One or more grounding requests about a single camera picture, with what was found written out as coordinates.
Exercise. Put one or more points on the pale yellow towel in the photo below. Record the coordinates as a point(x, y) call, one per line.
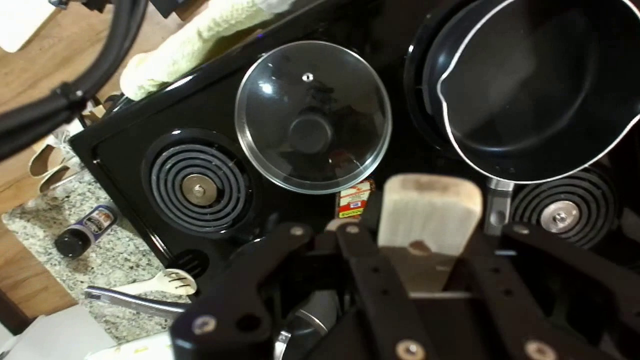
point(193, 40)

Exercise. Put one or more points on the small black lid jar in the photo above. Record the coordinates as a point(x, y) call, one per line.
point(87, 230)

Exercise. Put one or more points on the beige slotted wooden piece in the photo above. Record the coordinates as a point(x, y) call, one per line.
point(49, 166)

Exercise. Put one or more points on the glass pot lid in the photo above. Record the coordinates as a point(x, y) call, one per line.
point(312, 116)

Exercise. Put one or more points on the electric coil burner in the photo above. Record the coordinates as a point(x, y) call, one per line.
point(566, 207)
point(198, 188)

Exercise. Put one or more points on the grey cooking pot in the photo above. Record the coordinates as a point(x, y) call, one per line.
point(310, 320)

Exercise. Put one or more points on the pale slotted spoon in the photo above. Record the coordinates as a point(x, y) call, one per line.
point(170, 281)

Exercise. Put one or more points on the black saucepan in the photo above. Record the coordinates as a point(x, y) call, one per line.
point(533, 80)

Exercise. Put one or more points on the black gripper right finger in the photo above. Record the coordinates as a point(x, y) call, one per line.
point(573, 300)

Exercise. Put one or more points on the black electric stove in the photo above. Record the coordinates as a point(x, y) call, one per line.
point(220, 101)

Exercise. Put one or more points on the pale grey flat box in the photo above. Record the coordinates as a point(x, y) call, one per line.
point(52, 336)

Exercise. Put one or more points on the white paper sheet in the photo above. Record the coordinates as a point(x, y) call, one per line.
point(23, 20)

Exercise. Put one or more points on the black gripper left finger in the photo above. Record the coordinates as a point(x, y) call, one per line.
point(227, 313)

